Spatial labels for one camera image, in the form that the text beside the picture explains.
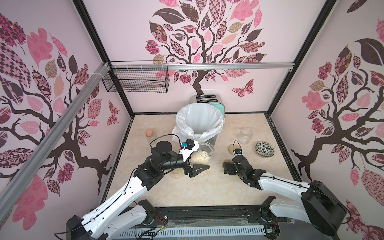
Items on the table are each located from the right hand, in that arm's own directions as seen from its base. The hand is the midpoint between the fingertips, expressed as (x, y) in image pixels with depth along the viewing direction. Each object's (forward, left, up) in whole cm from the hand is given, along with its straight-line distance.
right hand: (230, 163), depth 89 cm
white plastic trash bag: (+22, +18, +14) cm, 32 cm away
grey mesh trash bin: (+17, +9, 0) cm, 20 cm away
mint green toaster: (+43, +6, +14) cm, 46 cm away
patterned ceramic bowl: (+11, -26, -3) cm, 28 cm away
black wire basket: (+47, +58, +32) cm, 81 cm away
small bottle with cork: (+19, +51, +8) cm, 55 cm away
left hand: (-10, +17, +25) cm, 32 cm away
